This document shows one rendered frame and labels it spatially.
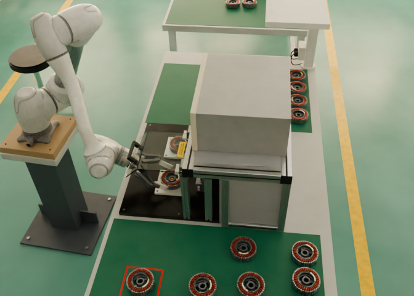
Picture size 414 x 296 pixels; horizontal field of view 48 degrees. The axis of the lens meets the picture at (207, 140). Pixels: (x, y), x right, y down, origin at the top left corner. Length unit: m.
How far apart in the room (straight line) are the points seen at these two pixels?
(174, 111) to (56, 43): 0.93
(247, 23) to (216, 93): 1.72
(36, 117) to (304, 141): 1.42
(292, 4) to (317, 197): 1.16
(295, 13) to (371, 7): 2.99
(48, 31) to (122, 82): 2.31
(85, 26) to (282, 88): 0.88
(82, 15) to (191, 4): 1.84
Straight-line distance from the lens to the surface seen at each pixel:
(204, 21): 3.58
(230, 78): 1.97
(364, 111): 4.04
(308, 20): 2.67
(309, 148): 2.50
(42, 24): 2.04
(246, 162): 1.88
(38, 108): 2.51
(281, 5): 2.80
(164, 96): 2.82
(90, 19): 2.11
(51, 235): 3.18
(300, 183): 2.32
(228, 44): 4.74
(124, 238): 2.13
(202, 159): 1.89
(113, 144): 2.15
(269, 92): 1.90
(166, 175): 2.25
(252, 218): 2.08
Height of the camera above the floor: 2.46
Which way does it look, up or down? 43 degrees down
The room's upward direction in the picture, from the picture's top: 2 degrees counter-clockwise
